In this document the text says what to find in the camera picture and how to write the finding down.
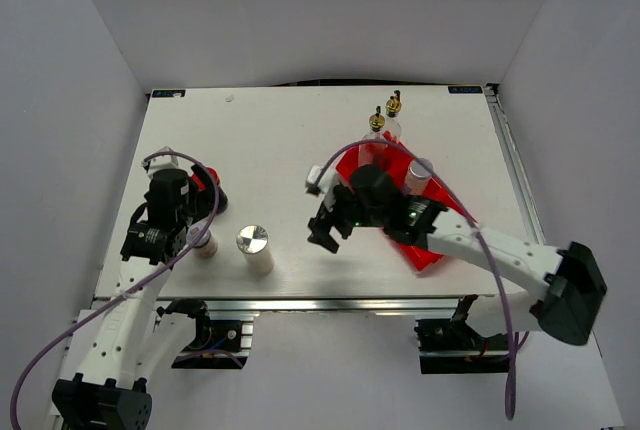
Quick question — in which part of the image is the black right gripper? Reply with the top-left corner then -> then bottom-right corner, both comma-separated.
308,182 -> 387,253

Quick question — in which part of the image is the white-lid sauce jar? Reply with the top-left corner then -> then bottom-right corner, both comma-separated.
186,220 -> 218,259

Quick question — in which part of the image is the red-lid sauce jar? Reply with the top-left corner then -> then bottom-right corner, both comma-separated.
191,165 -> 228,215

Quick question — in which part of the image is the silver-lid tall shaker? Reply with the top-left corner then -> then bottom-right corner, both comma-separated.
236,224 -> 275,276

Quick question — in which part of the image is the gold-cap oil bottle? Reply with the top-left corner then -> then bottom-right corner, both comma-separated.
382,90 -> 402,143
358,106 -> 387,167

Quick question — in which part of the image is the silver-lid small shaker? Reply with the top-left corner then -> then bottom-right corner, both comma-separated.
403,158 -> 433,195

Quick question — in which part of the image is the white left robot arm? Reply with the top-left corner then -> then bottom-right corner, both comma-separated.
52,165 -> 220,429

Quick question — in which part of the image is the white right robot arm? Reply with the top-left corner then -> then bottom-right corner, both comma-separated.
305,165 -> 607,346

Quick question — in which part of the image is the red plastic organizer tray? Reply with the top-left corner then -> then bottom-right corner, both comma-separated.
335,143 -> 463,273

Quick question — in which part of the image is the black table corner label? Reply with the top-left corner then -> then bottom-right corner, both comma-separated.
151,89 -> 186,99

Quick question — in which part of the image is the right black table label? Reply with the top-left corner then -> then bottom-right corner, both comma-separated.
447,85 -> 484,95

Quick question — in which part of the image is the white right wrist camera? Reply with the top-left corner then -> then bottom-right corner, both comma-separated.
305,165 -> 341,196

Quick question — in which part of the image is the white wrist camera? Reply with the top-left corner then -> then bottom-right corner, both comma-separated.
141,147 -> 179,178
305,165 -> 341,196

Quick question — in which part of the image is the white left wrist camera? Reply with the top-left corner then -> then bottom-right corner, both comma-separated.
141,147 -> 179,178

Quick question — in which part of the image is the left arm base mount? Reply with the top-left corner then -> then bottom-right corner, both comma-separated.
154,299 -> 256,370

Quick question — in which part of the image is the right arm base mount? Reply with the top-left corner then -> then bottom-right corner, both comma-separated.
414,295 -> 510,375

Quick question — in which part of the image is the aluminium table frame rail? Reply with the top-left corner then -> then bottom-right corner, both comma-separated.
483,83 -> 546,244

